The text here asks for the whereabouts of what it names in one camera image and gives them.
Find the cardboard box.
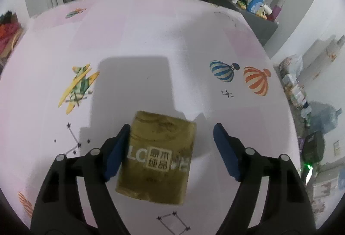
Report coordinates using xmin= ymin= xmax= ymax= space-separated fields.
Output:
xmin=0 ymin=28 xmax=26 ymax=66

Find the white printed board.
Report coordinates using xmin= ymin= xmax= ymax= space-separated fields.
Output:
xmin=302 ymin=34 xmax=345 ymax=82

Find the pile of small packages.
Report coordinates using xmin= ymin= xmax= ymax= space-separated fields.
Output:
xmin=278 ymin=54 xmax=310 ymax=112

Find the grey cabinet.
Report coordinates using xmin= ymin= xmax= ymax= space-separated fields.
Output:
xmin=213 ymin=0 xmax=279 ymax=47

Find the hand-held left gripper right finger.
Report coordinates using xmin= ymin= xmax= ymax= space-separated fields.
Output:
xmin=213 ymin=122 xmax=316 ymax=235

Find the gold tissue packet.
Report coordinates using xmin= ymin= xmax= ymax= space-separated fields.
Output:
xmin=115 ymin=110 xmax=197 ymax=205

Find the pink container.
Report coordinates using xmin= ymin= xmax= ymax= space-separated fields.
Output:
xmin=272 ymin=5 xmax=282 ymax=23

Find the large water jug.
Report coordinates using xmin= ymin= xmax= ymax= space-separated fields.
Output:
xmin=310 ymin=102 xmax=343 ymax=134

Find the dark bag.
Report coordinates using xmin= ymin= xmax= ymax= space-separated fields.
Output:
xmin=299 ymin=131 xmax=325 ymax=163

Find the blue detergent bottle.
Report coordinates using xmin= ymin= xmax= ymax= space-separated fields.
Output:
xmin=246 ymin=0 xmax=266 ymax=13

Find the pile of colourful clothes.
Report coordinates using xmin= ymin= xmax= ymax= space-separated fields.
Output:
xmin=0 ymin=10 xmax=22 ymax=47

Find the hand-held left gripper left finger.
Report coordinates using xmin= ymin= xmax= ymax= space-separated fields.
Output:
xmin=30 ymin=123 xmax=132 ymax=235

